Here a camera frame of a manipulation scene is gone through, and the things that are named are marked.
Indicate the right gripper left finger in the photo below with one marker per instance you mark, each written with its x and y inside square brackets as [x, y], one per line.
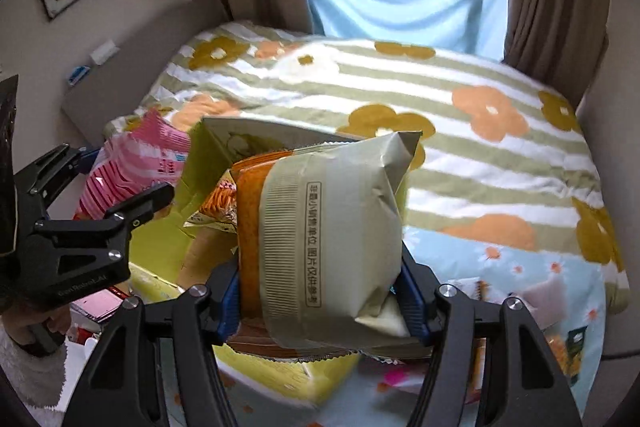
[122, 382]

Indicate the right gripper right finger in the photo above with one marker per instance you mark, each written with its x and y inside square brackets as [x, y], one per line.
[480, 351]

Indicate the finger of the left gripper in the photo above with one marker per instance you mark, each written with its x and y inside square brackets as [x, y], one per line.
[44, 179]
[113, 231]

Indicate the gold foil snack bag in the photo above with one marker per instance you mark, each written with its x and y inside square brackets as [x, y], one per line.
[568, 351]

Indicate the pink striped snack bag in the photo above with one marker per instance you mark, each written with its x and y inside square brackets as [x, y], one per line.
[130, 162]

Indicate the cheese stick snack bag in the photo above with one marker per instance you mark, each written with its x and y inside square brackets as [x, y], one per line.
[218, 211]

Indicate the beige and orange snack bag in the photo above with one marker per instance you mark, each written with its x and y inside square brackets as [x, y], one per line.
[338, 185]

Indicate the person's left hand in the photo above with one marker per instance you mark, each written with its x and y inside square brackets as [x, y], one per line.
[29, 334]

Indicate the yellow-green cardboard box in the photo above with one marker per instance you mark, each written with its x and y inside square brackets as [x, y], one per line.
[167, 256]

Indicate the light blue daisy tablecloth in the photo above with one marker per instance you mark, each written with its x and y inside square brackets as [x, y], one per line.
[330, 262]

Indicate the blue box on headboard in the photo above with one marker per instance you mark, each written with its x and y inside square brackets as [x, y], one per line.
[79, 72]

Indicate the grey bed headboard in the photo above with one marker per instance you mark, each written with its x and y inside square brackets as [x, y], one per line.
[117, 87]

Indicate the white box on headboard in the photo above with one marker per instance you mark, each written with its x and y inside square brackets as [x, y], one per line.
[103, 52]

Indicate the floral striped duvet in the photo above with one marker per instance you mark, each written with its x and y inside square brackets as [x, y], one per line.
[501, 156]

